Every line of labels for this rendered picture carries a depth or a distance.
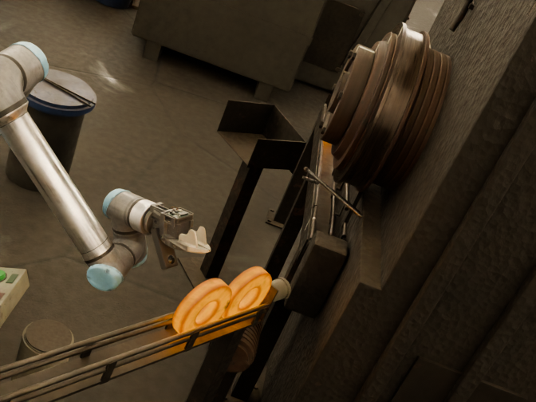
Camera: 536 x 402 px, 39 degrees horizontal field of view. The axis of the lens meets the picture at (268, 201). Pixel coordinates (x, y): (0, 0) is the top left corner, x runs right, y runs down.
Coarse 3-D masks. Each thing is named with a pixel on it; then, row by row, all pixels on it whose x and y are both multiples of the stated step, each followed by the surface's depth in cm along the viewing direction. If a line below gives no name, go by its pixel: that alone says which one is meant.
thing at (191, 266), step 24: (240, 120) 283; (264, 120) 288; (288, 120) 278; (240, 144) 276; (264, 144) 260; (288, 144) 265; (240, 168) 280; (288, 168) 272; (240, 192) 280; (240, 216) 288; (216, 240) 294; (192, 264) 306; (216, 264) 299
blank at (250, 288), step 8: (248, 272) 182; (256, 272) 182; (264, 272) 184; (240, 280) 180; (248, 280) 180; (256, 280) 182; (264, 280) 186; (232, 288) 180; (240, 288) 179; (248, 288) 182; (256, 288) 188; (264, 288) 189; (232, 296) 179; (240, 296) 181; (248, 296) 190; (256, 296) 189; (264, 296) 192; (232, 304) 181; (240, 304) 188; (248, 304) 189; (256, 304) 191; (224, 312) 182; (232, 312) 183
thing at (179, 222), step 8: (152, 208) 201; (160, 208) 200; (176, 208) 200; (152, 216) 203; (160, 216) 197; (168, 216) 195; (176, 216) 196; (184, 216) 197; (192, 216) 199; (144, 224) 202; (152, 224) 203; (160, 224) 198; (168, 224) 197; (176, 224) 195; (184, 224) 198; (192, 224) 200; (160, 232) 198; (168, 232) 198; (176, 232) 196; (184, 232) 199; (168, 240) 197
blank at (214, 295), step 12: (204, 288) 169; (216, 288) 170; (228, 288) 174; (192, 300) 167; (204, 300) 169; (216, 300) 173; (228, 300) 178; (180, 312) 168; (192, 312) 168; (204, 312) 177; (216, 312) 177; (180, 324) 168; (192, 324) 172; (204, 324) 176
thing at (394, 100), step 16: (400, 32) 196; (416, 32) 201; (400, 48) 188; (416, 48) 191; (400, 64) 187; (416, 64) 188; (400, 80) 186; (384, 96) 184; (400, 96) 186; (384, 112) 186; (400, 112) 186; (368, 128) 187; (384, 128) 187; (368, 144) 189; (384, 144) 189; (352, 160) 194; (368, 160) 192; (336, 176) 212; (352, 176) 200; (368, 176) 197
